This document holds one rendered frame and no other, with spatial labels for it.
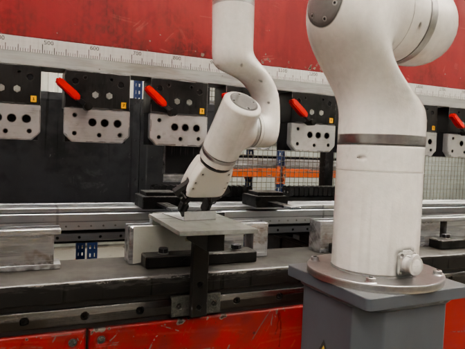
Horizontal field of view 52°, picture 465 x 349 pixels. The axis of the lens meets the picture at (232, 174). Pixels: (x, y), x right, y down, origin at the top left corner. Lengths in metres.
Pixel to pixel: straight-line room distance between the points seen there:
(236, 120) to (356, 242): 0.40
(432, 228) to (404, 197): 1.08
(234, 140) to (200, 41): 0.36
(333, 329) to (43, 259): 0.74
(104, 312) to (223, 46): 0.63
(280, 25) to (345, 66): 0.73
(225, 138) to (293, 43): 0.48
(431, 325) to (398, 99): 0.30
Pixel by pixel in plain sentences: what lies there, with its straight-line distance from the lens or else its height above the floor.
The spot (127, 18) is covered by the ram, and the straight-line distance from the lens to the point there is 1.22.
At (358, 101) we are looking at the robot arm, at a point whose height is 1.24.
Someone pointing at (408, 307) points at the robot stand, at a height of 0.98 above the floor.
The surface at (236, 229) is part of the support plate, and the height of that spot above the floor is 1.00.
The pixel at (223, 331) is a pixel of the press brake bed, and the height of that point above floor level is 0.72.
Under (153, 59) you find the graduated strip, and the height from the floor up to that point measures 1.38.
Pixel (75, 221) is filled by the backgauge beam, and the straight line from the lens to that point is 1.46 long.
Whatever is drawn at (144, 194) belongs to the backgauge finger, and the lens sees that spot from 1.45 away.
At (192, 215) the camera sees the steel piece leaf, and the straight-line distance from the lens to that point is 1.13.
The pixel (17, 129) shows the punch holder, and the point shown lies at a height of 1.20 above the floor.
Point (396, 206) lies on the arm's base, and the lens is 0.66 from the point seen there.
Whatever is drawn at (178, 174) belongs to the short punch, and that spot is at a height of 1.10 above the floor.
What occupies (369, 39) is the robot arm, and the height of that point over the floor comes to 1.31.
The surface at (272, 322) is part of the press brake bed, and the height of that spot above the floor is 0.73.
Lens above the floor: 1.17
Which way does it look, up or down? 3 degrees down
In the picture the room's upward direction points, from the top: 2 degrees clockwise
